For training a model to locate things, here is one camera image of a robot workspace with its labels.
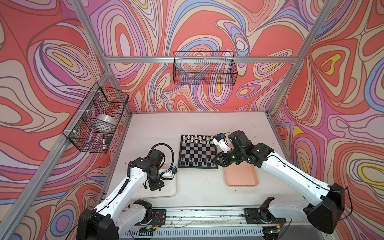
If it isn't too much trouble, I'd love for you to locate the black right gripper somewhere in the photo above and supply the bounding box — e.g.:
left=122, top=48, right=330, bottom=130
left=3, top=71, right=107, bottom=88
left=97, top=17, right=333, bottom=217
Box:
left=211, top=148, right=245, bottom=168

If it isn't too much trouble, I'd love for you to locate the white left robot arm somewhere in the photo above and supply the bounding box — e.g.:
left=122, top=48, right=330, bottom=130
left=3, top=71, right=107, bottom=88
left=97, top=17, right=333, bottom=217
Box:
left=76, top=149, right=165, bottom=240

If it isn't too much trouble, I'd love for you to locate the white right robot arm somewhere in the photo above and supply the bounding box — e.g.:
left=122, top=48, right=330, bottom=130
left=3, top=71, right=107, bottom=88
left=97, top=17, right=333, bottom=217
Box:
left=212, top=131, right=346, bottom=234

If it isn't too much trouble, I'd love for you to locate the white plastic tray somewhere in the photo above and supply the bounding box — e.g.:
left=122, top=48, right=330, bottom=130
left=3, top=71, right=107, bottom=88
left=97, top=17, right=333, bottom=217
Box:
left=140, top=170, right=177, bottom=199

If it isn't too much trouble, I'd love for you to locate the pink plastic tray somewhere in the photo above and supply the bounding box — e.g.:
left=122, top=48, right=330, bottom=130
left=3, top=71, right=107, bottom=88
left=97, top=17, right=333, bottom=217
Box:
left=224, top=162, right=259, bottom=187

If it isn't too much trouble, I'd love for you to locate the black and grey chessboard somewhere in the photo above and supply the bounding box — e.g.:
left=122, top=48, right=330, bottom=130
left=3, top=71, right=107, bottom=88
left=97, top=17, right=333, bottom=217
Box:
left=178, top=135, right=218, bottom=170

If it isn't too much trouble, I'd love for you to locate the silver tape roll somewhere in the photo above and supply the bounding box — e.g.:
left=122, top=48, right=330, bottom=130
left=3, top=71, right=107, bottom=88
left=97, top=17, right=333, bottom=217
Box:
left=95, top=114, right=118, bottom=128

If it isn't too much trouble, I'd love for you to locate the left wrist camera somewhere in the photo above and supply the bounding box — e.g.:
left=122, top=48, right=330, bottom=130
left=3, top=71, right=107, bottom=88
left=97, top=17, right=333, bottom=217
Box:
left=160, top=167, right=178, bottom=181

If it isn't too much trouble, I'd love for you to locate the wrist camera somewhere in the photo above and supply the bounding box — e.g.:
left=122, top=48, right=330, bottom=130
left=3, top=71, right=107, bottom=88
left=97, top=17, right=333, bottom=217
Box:
left=160, top=167, right=178, bottom=181
left=212, top=134, right=231, bottom=153

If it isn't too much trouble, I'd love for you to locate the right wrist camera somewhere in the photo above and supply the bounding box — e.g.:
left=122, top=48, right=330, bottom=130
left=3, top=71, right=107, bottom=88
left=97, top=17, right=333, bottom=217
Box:
left=212, top=134, right=231, bottom=153

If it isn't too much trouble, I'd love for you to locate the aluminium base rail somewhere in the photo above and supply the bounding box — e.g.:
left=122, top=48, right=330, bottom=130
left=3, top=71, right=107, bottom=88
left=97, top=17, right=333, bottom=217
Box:
left=128, top=205, right=328, bottom=229

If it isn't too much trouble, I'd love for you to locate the black wire basket left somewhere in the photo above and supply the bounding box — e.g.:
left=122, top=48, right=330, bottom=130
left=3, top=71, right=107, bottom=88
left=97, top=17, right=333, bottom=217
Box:
left=63, top=83, right=129, bottom=154

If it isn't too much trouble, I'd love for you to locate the black wire basket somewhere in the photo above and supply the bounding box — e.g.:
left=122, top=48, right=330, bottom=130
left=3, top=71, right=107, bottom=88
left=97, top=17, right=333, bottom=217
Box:
left=63, top=83, right=129, bottom=154
left=173, top=50, right=238, bottom=86

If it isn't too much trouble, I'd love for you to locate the black wire basket back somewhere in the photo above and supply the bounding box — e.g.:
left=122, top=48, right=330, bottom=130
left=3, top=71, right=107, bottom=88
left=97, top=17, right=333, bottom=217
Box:
left=173, top=50, right=238, bottom=86

